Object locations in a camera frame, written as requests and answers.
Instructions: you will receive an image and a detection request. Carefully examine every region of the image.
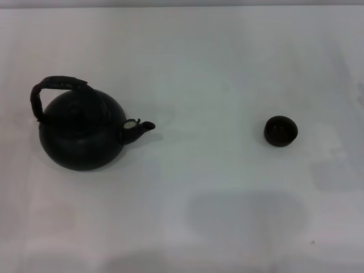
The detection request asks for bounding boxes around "small dark brown teacup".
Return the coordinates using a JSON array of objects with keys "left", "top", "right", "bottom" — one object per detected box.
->
[{"left": 263, "top": 115, "right": 299, "bottom": 148}]

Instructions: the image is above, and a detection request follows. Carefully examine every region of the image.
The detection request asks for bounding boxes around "black round teapot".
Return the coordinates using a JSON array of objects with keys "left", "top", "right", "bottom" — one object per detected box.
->
[{"left": 30, "top": 75, "right": 157, "bottom": 172}]

